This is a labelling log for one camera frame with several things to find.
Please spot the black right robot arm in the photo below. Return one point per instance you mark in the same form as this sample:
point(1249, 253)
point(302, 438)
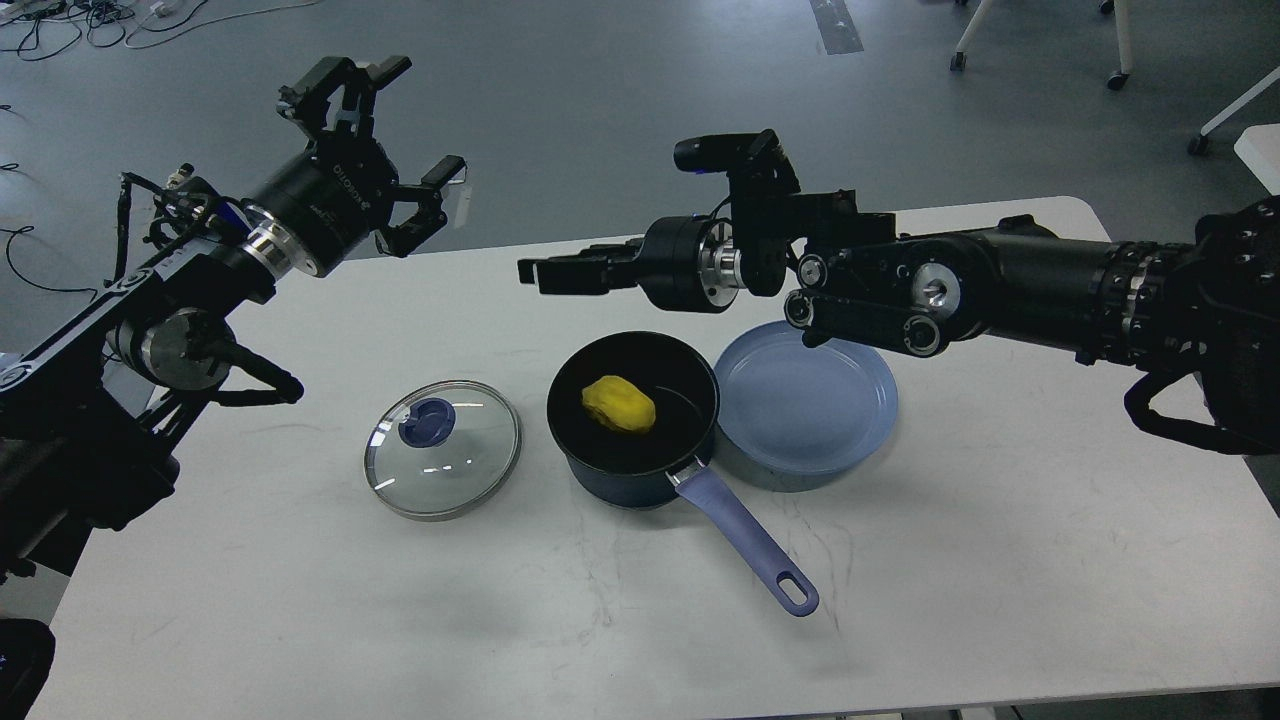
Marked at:
point(1200, 321)

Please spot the white table leg right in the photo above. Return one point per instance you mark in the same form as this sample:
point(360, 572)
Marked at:
point(1257, 145)

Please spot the blue round plate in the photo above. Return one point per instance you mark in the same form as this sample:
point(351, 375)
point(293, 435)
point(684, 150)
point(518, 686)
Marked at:
point(805, 415)

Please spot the yellow potato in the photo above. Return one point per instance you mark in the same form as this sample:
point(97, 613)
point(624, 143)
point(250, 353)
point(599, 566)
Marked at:
point(618, 405)

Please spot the dark blue saucepan purple handle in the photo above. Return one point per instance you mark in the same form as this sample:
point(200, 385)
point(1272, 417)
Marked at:
point(671, 460)

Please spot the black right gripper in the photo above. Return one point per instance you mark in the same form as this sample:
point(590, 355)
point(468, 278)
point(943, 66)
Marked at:
point(687, 265)

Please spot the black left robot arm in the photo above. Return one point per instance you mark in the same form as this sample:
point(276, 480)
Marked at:
point(92, 414)

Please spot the glass pot lid blue knob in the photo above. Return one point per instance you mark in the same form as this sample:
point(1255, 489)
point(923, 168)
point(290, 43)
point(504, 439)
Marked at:
point(443, 450)

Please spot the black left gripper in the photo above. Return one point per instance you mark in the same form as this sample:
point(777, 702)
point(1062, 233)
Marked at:
point(342, 187)

